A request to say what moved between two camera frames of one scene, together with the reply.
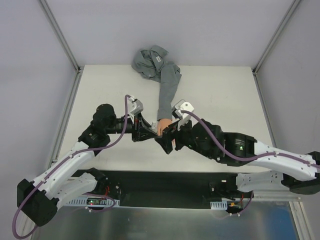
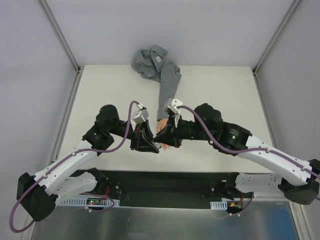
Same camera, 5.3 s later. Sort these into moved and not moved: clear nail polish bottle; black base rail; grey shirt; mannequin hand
Moved: clear nail polish bottle
Not moved: mannequin hand; grey shirt; black base rail
